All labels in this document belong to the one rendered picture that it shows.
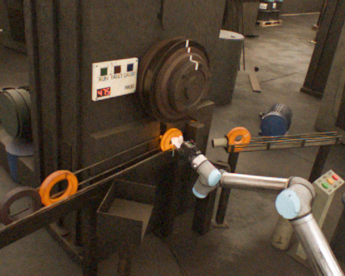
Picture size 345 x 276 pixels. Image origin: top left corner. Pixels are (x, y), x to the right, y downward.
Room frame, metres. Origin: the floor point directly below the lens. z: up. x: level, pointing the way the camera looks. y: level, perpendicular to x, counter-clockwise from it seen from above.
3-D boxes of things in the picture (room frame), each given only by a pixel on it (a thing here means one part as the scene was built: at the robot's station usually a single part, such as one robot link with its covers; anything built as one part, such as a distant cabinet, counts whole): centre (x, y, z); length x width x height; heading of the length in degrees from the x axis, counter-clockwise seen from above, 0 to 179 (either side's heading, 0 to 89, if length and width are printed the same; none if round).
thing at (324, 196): (1.93, -1.00, 0.31); 0.24 x 0.16 x 0.62; 138
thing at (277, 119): (3.87, -1.19, 0.17); 0.57 x 0.31 x 0.34; 158
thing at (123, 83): (1.73, 0.31, 1.15); 0.26 x 0.02 x 0.18; 138
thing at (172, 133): (1.94, -0.01, 0.74); 0.16 x 0.03 x 0.16; 137
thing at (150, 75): (1.91, 0.00, 1.11); 0.47 x 0.06 x 0.47; 138
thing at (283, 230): (2.01, -0.85, 0.26); 0.12 x 0.12 x 0.52
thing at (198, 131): (2.09, -0.15, 0.68); 0.11 x 0.08 x 0.24; 48
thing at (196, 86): (1.84, -0.07, 1.11); 0.28 x 0.06 x 0.28; 138
